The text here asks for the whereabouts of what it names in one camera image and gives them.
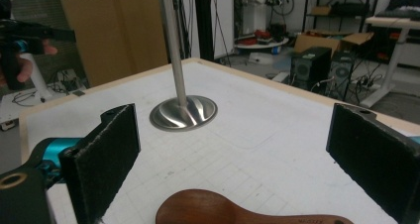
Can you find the open cardboard box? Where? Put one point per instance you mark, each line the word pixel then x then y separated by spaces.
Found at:
pixel 327 40

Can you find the white grid mat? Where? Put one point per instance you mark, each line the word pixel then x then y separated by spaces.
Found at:
pixel 237 144

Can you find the brown cardboard panel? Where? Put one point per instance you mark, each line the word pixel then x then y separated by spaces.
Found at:
pixel 115 35

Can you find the white stand leg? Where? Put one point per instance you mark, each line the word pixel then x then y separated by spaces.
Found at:
pixel 38 78

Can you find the white power strip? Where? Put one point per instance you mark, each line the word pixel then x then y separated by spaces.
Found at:
pixel 71 80

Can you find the black pillar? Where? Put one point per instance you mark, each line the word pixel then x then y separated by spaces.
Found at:
pixel 204 22

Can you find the black computer tower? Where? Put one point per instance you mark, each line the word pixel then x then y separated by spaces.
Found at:
pixel 308 68

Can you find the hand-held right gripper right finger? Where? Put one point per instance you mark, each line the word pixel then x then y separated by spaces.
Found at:
pixel 373 158

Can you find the metal stand with round base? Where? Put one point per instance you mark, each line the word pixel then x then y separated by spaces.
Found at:
pixel 183 113

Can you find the red tool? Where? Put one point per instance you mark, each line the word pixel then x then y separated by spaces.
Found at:
pixel 262 34

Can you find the brown wooden spoon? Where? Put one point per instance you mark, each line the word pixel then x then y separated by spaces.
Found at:
pixel 211 209

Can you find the white round table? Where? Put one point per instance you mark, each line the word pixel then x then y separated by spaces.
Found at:
pixel 261 45

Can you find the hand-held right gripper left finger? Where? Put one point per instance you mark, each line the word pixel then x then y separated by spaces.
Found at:
pixel 102 158

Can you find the grey computer tower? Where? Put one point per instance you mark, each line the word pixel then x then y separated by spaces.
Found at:
pixel 340 73

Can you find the black shelf rack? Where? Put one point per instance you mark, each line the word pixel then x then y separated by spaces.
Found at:
pixel 343 9

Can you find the white desk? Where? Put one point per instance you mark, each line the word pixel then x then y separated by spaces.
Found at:
pixel 394 45

